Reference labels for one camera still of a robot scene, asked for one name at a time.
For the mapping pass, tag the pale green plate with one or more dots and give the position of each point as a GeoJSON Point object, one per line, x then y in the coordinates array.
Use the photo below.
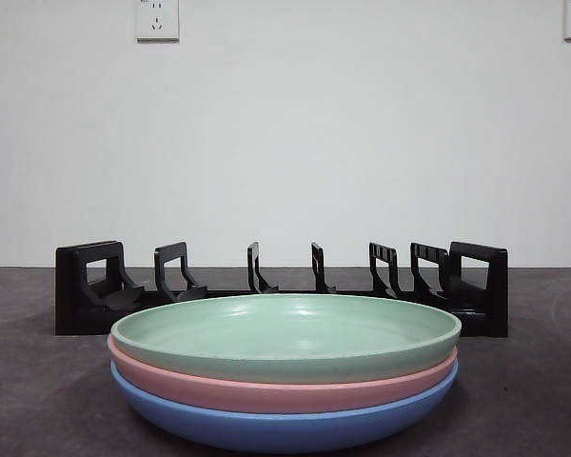
{"type": "Point", "coordinates": [285, 323]}

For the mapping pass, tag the pink plate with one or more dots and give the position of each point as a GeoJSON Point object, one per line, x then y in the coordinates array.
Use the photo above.
{"type": "Point", "coordinates": [219, 390]}

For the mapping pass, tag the blue plate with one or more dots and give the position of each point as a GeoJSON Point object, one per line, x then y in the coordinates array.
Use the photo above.
{"type": "Point", "coordinates": [266, 433]}

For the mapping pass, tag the black dish rack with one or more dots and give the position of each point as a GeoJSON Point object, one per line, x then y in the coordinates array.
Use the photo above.
{"type": "Point", "coordinates": [71, 295]}

